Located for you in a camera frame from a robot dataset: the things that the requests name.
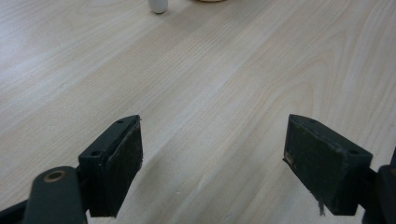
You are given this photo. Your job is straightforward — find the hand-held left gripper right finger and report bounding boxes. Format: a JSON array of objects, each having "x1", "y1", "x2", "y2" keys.
[{"x1": 282, "y1": 113, "x2": 374, "y2": 217}]

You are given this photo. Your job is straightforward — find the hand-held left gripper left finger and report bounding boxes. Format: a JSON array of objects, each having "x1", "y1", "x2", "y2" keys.
[{"x1": 78, "y1": 114, "x2": 144, "y2": 218}]

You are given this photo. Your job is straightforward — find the white and purple toothpaste tube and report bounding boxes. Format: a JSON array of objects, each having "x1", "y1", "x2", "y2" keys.
[{"x1": 147, "y1": 0, "x2": 169, "y2": 15}]

